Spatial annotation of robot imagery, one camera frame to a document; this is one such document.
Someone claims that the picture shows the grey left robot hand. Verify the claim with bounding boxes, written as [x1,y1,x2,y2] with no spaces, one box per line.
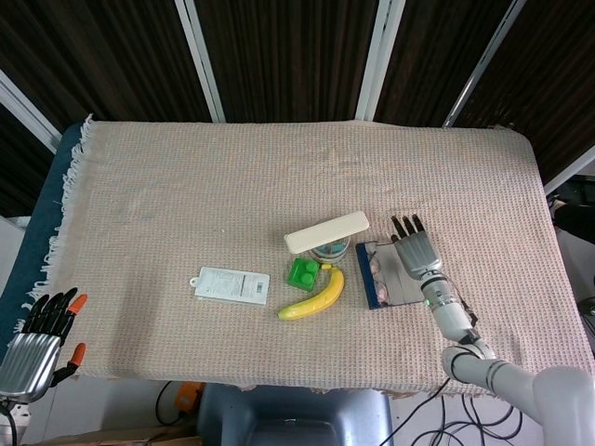
[0,286,88,404]

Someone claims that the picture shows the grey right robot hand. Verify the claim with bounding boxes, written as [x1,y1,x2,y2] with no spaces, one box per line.
[389,213,443,282]

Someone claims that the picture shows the thin metal frame glasses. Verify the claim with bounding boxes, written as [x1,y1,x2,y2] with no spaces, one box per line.
[369,250,390,303]

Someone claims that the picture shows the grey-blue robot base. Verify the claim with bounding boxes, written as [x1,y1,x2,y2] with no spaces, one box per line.
[195,384,395,446]

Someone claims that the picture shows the cream rectangular bar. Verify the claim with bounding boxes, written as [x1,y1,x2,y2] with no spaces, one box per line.
[284,210,371,255]

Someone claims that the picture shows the yellow toy banana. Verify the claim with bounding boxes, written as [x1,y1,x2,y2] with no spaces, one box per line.
[277,263,346,321]

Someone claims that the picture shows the green toy building brick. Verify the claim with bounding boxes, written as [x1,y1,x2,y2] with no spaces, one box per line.
[285,258,322,292]

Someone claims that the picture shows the teal padded table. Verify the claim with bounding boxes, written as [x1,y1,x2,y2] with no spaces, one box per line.
[0,123,85,345]

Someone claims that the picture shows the black equipment beside table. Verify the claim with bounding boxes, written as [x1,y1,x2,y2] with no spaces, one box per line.
[548,174,595,233]

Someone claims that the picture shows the orange floor device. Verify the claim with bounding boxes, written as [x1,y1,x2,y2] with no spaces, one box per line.
[175,381,205,414]

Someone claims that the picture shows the white flat retail package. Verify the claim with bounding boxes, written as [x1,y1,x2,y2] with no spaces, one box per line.
[189,266,271,306]

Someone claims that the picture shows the beige woven tablecloth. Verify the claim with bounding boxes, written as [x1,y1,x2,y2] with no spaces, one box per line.
[20,113,595,400]

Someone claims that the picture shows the black floor cable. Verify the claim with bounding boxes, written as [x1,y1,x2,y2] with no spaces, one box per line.
[154,380,187,426]
[380,375,531,446]

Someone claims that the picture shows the white screen frame post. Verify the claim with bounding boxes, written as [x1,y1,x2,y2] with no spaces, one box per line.
[542,146,595,196]
[442,0,529,129]
[174,0,228,123]
[0,69,62,154]
[356,0,406,122]

